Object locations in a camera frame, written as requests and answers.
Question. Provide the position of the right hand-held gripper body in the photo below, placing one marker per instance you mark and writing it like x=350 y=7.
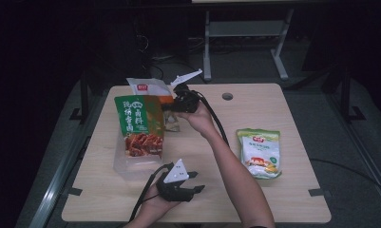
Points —
x=185 y=99

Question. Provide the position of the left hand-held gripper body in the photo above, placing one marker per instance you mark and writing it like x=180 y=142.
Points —
x=175 y=183

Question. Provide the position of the white packet with red label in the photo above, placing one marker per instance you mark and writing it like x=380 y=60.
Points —
x=147 y=88

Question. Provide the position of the green braised chicken feet packet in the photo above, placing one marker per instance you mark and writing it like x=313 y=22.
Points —
x=140 y=126

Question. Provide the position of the clear plastic container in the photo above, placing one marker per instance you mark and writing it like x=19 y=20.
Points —
x=121 y=164

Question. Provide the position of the person's right hand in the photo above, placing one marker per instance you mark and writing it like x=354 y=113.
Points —
x=200 y=122

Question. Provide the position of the person's left hand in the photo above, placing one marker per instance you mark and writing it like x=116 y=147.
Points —
x=156 y=207

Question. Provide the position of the white and green food packet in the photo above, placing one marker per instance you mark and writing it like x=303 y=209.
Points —
x=261 y=152

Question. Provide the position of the grey metal stand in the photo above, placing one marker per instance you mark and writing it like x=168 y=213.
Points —
x=246 y=30

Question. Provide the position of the black tape strip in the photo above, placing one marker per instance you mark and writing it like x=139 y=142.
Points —
x=74 y=191
x=316 y=192

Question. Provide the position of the aluminium frame rail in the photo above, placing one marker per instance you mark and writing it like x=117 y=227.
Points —
x=58 y=183
x=362 y=152

